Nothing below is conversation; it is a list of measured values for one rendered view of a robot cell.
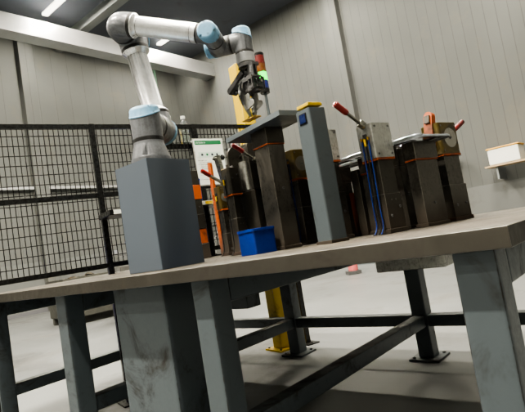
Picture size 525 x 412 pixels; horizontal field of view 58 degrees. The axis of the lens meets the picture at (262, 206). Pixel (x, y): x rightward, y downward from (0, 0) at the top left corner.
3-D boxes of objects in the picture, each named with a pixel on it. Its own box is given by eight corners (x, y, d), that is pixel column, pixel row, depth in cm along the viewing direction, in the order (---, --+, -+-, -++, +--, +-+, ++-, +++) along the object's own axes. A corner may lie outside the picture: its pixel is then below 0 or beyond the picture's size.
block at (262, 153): (302, 246, 173) (282, 126, 177) (284, 249, 169) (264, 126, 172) (286, 248, 182) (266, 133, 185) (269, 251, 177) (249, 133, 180)
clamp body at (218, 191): (241, 253, 241) (230, 185, 244) (224, 257, 236) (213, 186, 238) (235, 254, 247) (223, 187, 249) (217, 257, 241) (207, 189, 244)
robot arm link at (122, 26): (98, 1, 184) (218, 15, 175) (112, 13, 195) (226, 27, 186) (92, 30, 184) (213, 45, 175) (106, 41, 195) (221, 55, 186)
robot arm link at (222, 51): (199, 33, 188) (226, 27, 186) (207, 44, 199) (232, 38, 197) (202, 53, 187) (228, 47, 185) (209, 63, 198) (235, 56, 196)
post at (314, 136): (349, 239, 153) (325, 106, 156) (332, 243, 148) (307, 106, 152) (334, 242, 159) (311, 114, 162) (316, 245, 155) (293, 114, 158)
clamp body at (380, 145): (410, 230, 155) (389, 122, 157) (385, 235, 148) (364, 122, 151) (392, 233, 161) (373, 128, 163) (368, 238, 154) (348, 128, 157)
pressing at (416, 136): (459, 135, 163) (458, 131, 163) (417, 136, 151) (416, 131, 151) (249, 200, 277) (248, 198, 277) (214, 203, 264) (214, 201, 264)
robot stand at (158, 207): (163, 270, 165) (145, 157, 168) (129, 274, 178) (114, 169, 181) (204, 261, 181) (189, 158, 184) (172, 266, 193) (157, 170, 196)
